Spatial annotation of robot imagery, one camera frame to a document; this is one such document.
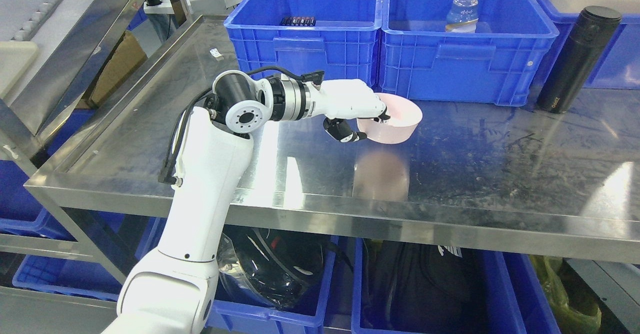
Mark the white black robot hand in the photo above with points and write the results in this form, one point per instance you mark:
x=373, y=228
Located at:
x=340, y=100

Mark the pink plastic bowl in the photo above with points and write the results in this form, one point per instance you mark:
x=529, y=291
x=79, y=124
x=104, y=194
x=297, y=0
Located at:
x=404, y=114

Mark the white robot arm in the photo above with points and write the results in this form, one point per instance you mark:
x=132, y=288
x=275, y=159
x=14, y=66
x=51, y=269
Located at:
x=172, y=288

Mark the blue crate left on table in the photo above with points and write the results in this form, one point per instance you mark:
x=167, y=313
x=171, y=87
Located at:
x=344, y=43

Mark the blue crate on table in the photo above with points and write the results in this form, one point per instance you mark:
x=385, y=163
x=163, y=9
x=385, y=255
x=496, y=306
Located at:
x=619, y=65
x=344, y=43
x=419, y=60

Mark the black battery pack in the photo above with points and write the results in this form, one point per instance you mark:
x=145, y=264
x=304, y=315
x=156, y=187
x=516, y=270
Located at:
x=297, y=21

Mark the water bottle blue cap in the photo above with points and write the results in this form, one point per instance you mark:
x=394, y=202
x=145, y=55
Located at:
x=463, y=17

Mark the blue crate middle on table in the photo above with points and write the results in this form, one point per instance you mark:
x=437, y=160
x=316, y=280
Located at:
x=419, y=60

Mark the black bag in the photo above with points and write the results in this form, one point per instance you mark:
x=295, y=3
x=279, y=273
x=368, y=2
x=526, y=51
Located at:
x=414, y=287

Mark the blue bin under table right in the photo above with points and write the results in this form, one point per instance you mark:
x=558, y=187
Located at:
x=515, y=302

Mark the black thermos flask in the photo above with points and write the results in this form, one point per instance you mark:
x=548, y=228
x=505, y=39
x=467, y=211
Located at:
x=594, y=28

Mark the blue crate right on table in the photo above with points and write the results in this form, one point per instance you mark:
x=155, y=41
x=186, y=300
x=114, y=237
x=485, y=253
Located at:
x=619, y=65

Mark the steel table frame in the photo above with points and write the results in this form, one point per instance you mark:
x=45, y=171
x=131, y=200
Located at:
x=514, y=179

